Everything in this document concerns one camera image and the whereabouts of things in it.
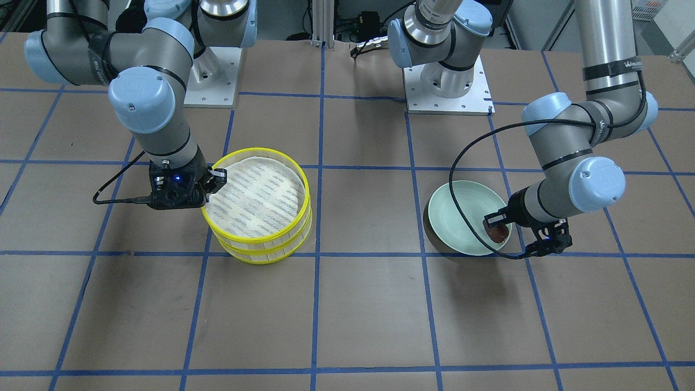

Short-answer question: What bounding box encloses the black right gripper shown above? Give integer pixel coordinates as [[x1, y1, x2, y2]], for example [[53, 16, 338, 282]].
[[147, 154, 228, 210]]

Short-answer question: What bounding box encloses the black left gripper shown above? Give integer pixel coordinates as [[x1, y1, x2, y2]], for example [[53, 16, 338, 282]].
[[483, 193, 572, 257]]

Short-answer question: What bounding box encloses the brown red bun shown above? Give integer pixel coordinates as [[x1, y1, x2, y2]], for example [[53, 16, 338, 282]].
[[484, 221, 510, 243]]

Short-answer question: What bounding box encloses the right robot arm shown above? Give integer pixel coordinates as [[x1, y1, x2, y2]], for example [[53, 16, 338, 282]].
[[24, 1, 257, 210]]

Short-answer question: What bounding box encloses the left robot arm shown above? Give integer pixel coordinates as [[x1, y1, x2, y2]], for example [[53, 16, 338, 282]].
[[387, 1, 658, 260]]

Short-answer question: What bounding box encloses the pale green plate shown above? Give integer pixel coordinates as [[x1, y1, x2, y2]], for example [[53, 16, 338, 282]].
[[427, 180, 511, 256]]

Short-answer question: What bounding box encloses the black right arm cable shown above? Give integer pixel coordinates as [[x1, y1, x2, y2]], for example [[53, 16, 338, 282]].
[[92, 151, 155, 206]]

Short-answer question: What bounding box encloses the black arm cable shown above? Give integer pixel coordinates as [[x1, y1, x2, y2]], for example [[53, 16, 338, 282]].
[[448, 71, 648, 260], [92, 151, 155, 206]]

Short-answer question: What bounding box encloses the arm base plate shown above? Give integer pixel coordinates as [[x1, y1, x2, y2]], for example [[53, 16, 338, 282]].
[[184, 47, 243, 109], [403, 56, 496, 116]]

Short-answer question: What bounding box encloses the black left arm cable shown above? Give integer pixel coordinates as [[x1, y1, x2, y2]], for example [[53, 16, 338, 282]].
[[448, 71, 648, 260]]

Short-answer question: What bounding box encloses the aluminium frame post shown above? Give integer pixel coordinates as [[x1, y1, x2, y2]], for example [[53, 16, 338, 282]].
[[310, 0, 335, 50]]

